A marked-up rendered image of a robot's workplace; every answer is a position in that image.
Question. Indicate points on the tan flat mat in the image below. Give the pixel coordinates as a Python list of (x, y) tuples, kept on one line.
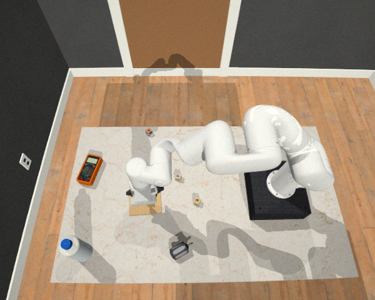
[(146, 209)]

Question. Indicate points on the orange digital multimeter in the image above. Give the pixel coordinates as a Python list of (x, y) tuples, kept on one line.
[(89, 170)]

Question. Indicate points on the white bottle with blue cap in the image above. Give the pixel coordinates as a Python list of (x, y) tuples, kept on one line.
[(75, 248)]

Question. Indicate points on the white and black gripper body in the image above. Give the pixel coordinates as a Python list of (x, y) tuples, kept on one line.
[(154, 189)]

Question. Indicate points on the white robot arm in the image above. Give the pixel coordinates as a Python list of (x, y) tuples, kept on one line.
[(267, 130)]

